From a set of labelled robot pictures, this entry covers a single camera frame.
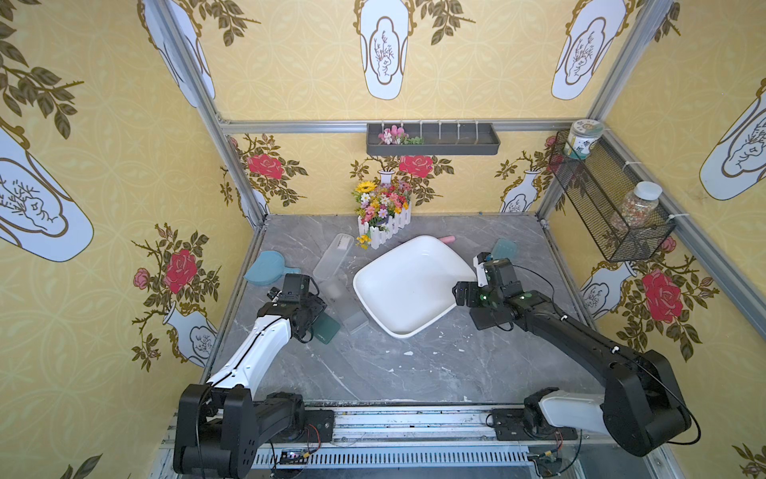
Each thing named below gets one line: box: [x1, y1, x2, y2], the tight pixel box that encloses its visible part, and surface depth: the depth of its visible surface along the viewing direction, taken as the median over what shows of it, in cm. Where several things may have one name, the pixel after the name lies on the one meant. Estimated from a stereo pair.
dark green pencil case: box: [312, 311, 342, 345], surface depth 89 cm
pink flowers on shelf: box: [378, 124, 425, 145], surface depth 89 cm
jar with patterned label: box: [563, 118, 605, 161], surface depth 87 cm
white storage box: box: [353, 234, 476, 339], surface depth 102 cm
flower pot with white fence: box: [351, 180, 412, 250], surface depth 106 cm
